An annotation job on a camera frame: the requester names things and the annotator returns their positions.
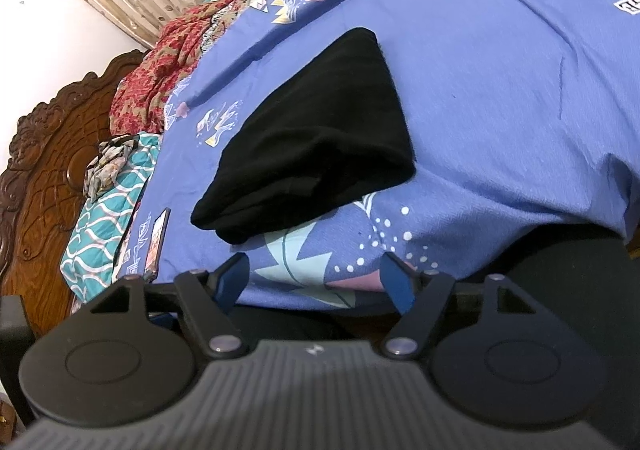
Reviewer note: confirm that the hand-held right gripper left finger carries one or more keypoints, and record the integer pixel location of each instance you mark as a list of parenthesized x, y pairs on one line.
[(232, 277)]

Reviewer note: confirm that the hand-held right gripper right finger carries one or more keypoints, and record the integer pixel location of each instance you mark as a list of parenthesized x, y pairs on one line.
[(397, 282)]

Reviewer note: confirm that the black pants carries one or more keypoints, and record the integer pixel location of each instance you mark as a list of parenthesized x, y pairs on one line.
[(325, 140)]

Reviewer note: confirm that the smartphone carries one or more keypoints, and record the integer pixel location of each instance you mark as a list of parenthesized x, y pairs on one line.
[(157, 245)]

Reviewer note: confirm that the teal wave-print pillow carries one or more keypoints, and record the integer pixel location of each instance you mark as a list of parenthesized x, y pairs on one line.
[(105, 230)]

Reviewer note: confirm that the floral crumpled cloth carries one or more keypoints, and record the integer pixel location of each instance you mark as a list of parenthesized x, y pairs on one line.
[(110, 165)]

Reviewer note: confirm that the person's dark clothing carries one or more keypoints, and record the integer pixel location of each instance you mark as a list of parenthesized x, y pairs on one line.
[(570, 270)]

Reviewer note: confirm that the carved wooden headboard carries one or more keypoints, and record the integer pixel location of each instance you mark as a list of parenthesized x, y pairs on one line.
[(45, 170)]

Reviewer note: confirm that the blue printed bedsheet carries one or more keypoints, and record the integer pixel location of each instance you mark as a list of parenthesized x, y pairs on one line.
[(500, 105)]

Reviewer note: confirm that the red patterned blanket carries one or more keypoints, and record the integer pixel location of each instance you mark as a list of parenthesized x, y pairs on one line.
[(160, 65)]

